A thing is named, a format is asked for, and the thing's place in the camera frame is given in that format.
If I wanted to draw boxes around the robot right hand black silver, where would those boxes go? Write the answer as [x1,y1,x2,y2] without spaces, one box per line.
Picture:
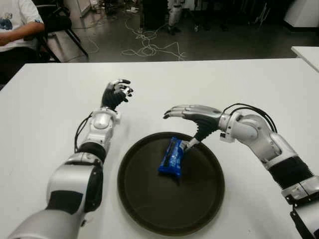
[163,104,223,152]

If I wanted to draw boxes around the robot left hand black silver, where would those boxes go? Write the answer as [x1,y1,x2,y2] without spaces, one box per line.
[101,79,135,111]

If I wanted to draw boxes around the blue Oreo cookie packet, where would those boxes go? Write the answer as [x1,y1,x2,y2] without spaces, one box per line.
[158,136,187,184]

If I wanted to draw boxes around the round dark brown tray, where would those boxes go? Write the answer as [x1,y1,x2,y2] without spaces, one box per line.
[117,131,226,235]

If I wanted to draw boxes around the black chair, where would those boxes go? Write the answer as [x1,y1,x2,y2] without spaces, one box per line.
[37,0,89,63]

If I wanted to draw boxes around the white leaning board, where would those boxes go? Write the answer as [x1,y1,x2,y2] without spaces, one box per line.
[79,0,93,17]

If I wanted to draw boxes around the standing humanoid robot legs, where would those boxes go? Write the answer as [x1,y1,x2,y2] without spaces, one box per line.
[166,0,184,35]

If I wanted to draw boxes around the white side table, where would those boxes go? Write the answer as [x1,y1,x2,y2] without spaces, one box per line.
[291,45,319,73]

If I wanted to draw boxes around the seated person white shirt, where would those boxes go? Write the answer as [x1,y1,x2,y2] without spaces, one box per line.
[0,0,50,85]

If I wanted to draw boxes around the white cabinet black base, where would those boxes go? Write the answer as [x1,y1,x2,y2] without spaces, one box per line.
[284,0,319,28]

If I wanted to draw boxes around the black left forearm cable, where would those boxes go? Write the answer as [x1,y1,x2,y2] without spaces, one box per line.
[74,112,93,153]

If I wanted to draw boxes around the black forearm cable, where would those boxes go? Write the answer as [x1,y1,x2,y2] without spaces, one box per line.
[74,112,93,153]
[223,102,279,133]

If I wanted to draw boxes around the tangled white floor cable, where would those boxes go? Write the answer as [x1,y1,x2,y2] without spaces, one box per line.
[121,14,186,61]

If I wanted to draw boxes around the black right forearm cable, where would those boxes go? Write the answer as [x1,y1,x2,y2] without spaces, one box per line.
[223,102,279,133]

